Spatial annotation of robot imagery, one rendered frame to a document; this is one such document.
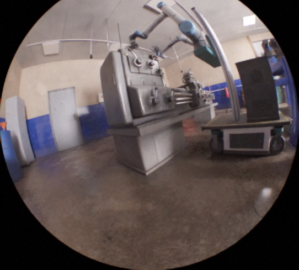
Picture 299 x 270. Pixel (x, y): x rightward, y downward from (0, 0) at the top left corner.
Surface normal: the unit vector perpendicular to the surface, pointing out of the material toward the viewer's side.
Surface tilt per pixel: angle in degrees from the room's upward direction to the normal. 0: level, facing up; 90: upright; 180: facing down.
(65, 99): 90
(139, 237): 0
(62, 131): 90
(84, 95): 90
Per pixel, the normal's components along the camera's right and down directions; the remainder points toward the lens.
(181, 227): -0.22, -0.97
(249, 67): -0.78, 0.22
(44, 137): 0.65, -0.08
